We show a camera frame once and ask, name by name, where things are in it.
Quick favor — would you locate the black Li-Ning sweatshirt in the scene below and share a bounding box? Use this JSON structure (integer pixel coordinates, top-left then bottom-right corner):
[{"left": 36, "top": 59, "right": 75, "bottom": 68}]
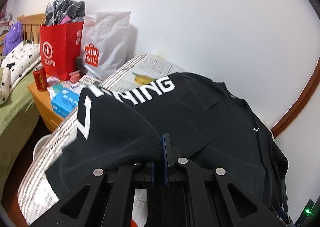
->
[{"left": 46, "top": 72, "right": 289, "bottom": 210}]

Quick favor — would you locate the blue tissue box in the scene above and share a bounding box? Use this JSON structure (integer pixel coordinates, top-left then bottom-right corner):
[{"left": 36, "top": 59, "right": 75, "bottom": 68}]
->
[{"left": 51, "top": 88, "right": 80, "bottom": 118}]

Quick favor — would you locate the wooden bedside table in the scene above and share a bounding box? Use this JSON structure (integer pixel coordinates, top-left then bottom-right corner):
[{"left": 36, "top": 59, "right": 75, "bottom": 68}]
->
[{"left": 28, "top": 82, "right": 65, "bottom": 132}]

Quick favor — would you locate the green bed sheet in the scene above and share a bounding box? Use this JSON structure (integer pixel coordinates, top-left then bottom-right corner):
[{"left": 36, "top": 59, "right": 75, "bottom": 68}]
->
[{"left": 0, "top": 72, "right": 40, "bottom": 196}]

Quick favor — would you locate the white remote control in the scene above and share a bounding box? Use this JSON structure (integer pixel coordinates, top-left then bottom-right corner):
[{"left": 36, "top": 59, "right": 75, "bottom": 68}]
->
[{"left": 79, "top": 75, "right": 101, "bottom": 85}]

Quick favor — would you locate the pink small cup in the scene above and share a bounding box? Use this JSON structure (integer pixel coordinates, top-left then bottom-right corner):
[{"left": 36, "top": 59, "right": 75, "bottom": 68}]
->
[{"left": 69, "top": 70, "right": 80, "bottom": 84}]

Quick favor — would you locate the red drink can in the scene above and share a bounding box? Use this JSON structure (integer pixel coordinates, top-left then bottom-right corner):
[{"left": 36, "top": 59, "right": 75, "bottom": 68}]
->
[{"left": 33, "top": 63, "right": 48, "bottom": 92}]

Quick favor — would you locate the red paper shopping bag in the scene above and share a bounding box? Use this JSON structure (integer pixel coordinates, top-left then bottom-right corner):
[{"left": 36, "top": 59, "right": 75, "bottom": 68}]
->
[{"left": 40, "top": 22, "right": 84, "bottom": 81}]

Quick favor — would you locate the white Miniso plastic bag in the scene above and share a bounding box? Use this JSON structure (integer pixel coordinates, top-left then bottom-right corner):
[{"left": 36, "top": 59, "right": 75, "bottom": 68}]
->
[{"left": 81, "top": 12, "right": 131, "bottom": 81}]

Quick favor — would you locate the white black-dotted pillow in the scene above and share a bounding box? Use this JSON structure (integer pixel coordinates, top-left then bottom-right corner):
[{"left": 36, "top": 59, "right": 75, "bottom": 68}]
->
[{"left": 1, "top": 40, "right": 41, "bottom": 105}]

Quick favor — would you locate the purple plush toy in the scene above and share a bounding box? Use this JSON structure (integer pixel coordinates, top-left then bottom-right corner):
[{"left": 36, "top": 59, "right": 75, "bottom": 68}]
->
[{"left": 2, "top": 21, "right": 23, "bottom": 56}]

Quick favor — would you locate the wooden bed headboard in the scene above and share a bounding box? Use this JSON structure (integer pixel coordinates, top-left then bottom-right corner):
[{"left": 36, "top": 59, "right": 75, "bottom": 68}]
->
[{"left": 17, "top": 13, "right": 45, "bottom": 44}]

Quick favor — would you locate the grey plaid cloth in bag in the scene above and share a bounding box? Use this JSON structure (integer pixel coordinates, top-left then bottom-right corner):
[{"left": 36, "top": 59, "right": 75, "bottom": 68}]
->
[{"left": 44, "top": 0, "right": 86, "bottom": 26}]

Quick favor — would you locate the brown wooden door frame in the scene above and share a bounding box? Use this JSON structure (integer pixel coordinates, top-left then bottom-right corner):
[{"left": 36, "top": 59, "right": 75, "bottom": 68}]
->
[{"left": 271, "top": 60, "right": 320, "bottom": 137}]

